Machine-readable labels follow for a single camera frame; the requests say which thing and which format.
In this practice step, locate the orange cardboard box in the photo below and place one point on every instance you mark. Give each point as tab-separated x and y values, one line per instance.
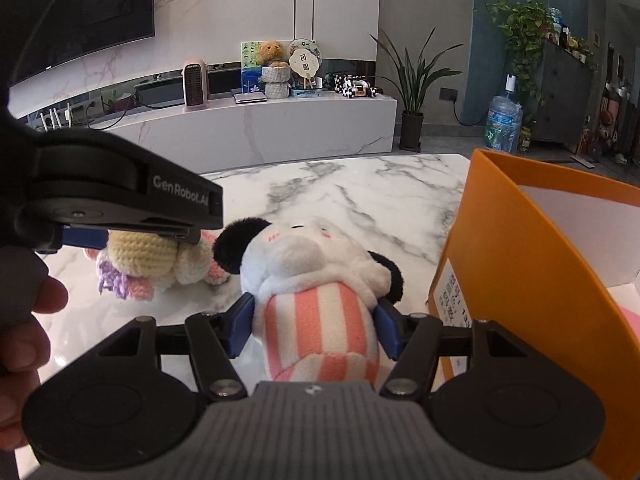
515	270

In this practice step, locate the white striped plush toy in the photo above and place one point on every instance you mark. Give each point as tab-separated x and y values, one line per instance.
310	270

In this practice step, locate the person's left hand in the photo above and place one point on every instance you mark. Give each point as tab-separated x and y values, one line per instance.
25	350

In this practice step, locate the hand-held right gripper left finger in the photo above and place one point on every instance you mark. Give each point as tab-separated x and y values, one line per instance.
240	325

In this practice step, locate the white router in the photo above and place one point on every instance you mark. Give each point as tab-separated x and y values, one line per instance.
55	121

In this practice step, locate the grey remote control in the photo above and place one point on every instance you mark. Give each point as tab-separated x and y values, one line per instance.
584	160

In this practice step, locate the crochet bunny doll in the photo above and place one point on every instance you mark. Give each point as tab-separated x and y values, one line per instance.
145	255

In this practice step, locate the blue green painting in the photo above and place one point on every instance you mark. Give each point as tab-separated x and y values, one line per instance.
249	67

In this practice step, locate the blue tray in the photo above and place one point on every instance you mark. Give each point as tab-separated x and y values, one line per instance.
306	93

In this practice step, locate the pink space heater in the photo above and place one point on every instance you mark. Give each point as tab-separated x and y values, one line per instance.
195	85

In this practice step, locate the black curved television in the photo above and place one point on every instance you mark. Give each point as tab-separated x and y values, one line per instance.
100	10

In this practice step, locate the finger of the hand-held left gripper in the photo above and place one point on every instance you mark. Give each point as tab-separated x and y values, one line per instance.
85	239

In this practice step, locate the potted long-leaf plant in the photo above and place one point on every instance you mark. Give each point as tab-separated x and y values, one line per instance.
411	132

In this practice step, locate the dark grey cabinet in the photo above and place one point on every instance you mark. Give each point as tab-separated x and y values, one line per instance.
562	95

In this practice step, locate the wall socket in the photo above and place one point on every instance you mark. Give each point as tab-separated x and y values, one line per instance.
448	94

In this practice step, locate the white marble media console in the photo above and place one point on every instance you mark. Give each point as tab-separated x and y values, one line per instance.
250	130

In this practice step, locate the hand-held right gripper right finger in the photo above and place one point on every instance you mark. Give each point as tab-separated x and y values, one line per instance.
389	332

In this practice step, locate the black white checkered toys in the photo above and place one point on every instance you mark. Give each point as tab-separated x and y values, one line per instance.
355	87

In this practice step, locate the brown teddy bear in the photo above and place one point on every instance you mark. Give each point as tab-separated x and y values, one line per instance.
271	52

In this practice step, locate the trailing green vine plant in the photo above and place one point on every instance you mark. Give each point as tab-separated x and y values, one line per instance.
522	35

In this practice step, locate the grey laptop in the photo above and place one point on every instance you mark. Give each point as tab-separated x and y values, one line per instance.
250	97

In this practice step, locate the blue water bottle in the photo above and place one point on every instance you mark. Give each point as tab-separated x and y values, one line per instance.
502	120

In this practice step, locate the round paper fan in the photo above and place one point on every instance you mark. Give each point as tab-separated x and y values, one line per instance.
304	57

